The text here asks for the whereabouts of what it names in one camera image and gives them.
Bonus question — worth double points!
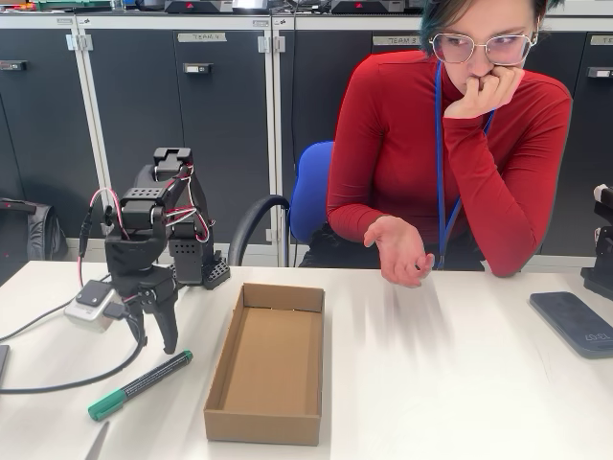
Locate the person's left forearm red sleeve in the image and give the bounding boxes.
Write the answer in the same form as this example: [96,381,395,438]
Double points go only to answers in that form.
[443,112,540,279]

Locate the dark smartphone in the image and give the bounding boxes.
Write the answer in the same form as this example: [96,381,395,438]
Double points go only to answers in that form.
[529,290,613,360]

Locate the thick black camera cable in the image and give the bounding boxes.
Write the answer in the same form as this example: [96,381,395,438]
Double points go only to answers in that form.
[0,301,148,395]

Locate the dark grey cabinet door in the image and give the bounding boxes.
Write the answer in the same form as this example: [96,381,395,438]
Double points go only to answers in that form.
[543,31,613,258]
[279,29,427,245]
[83,28,270,245]
[0,28,104,239]

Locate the person's left hand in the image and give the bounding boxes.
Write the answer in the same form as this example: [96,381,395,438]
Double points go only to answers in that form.
[443,65,526,121]

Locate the woman in red sweater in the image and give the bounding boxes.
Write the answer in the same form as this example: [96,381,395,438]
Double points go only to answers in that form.
[327,0,574,279]

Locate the blue lanyard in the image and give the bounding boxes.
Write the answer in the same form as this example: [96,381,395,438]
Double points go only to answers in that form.
[434,59,497,269]

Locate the person's right hand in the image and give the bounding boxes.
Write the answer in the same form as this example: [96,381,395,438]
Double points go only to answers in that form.
[362,215,436,289]

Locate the person's right forearm red sleeve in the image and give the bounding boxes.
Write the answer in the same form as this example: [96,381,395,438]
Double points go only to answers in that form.
[327,200,384,244]

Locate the green flat box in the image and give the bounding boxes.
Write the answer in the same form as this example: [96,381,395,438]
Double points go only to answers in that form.
[36,0,115,12]

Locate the green black marker pen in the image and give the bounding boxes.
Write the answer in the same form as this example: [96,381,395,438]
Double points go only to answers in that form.
[87,350,194,423]

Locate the black backpack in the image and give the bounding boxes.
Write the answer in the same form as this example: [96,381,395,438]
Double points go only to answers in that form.
[0,196,69,284]

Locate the open brown cardboard box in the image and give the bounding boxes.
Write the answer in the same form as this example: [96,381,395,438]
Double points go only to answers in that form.
[203,282,326,447]

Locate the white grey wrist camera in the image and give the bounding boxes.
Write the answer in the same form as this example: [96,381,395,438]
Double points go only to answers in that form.
[63,280,124,335]

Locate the blue chair backrest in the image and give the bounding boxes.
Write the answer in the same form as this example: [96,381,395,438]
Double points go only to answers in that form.
[289,140,335,245]

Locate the thin black base cable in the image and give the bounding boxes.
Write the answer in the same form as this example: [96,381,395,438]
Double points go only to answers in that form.
[0,299,73,339]

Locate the thin metal frame glasses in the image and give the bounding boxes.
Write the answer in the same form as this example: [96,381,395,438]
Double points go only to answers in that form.
[428,31,538,67]

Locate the grey pointed strip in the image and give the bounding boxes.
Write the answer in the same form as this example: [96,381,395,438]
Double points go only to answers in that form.
[83,420,111,460]

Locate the black device with red triangle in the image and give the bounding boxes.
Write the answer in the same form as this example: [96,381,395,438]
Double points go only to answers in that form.
[164,0,235,14]
[329,0,407,14]

